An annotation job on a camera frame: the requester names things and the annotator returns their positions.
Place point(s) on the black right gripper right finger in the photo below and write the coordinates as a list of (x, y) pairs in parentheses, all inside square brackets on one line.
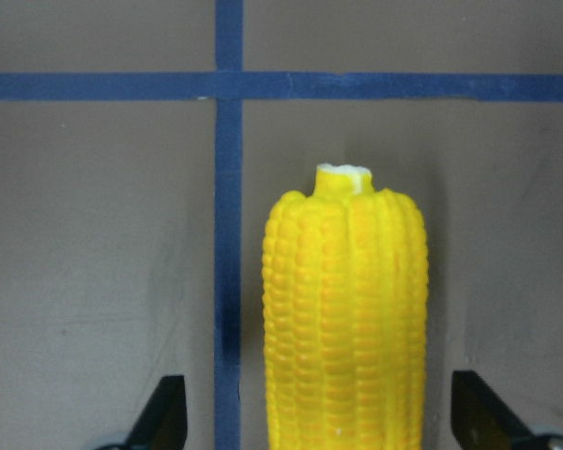
[(480, 419)]

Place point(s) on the yellow toy corn cob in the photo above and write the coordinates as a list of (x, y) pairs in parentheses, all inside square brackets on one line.
[(345, 286)]

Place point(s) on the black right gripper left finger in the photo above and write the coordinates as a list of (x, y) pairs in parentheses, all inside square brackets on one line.
[(163, 423)]

